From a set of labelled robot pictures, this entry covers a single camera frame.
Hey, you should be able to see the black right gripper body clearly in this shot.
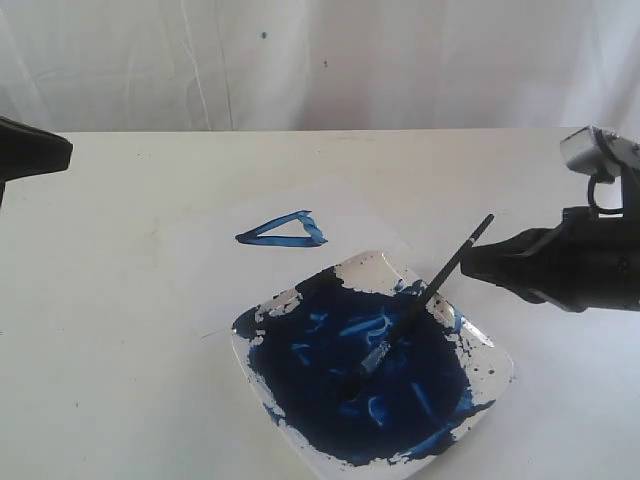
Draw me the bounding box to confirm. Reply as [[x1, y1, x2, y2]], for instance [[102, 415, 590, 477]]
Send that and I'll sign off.
[[539, 169, 639, 313]]

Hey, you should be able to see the black paintbrush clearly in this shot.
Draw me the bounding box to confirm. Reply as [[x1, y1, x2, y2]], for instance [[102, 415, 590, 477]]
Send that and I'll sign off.
[[340, 213, 495, 400]]

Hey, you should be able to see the white paper sheet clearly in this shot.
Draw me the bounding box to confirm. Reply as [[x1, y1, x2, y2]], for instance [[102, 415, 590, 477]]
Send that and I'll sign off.
[[160, 179, 408, 337]]

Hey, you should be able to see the white backdrop curtain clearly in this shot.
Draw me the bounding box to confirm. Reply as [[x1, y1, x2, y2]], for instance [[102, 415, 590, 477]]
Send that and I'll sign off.
[[1, 1, 639, 135]]

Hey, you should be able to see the white square paint plate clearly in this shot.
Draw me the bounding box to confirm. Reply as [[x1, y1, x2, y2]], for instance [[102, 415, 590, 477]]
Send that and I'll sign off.
[[232, 251, 514, 479]]

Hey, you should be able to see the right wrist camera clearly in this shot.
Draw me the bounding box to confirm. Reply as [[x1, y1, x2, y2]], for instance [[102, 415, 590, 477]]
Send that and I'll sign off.
[[560, 125, 639, 183]]

